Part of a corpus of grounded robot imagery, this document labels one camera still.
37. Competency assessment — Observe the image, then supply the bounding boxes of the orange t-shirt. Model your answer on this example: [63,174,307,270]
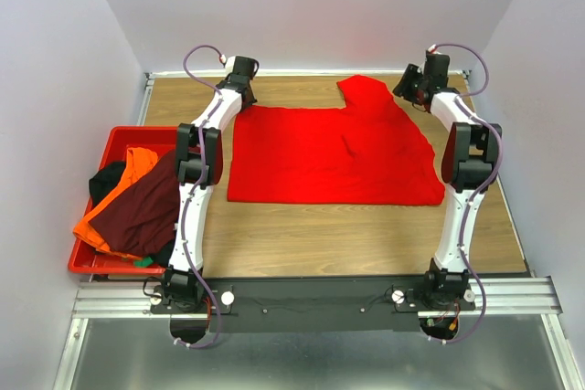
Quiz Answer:
[73,147,158,260]

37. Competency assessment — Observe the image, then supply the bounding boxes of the red t-shirt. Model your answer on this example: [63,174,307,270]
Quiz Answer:
[227,75,445,206]

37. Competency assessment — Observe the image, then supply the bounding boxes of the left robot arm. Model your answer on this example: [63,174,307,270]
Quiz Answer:
[163,56,260,312]

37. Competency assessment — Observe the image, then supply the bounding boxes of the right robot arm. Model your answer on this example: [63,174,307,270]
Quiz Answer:
[393,45,503,310]

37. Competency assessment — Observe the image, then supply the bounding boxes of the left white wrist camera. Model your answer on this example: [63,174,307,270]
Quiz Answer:
[219,54,236,73]

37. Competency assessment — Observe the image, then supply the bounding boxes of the green cloth piece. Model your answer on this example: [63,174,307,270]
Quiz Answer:
[133,257,154,268]

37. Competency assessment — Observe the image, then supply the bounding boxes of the maroon t-shirt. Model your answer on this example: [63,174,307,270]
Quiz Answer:
[90,150,180,258]

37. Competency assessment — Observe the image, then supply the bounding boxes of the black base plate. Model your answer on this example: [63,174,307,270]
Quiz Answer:
[143,275,478,332]

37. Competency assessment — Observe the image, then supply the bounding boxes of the black t-shirt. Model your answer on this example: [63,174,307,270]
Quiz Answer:
[89,161,174,268]

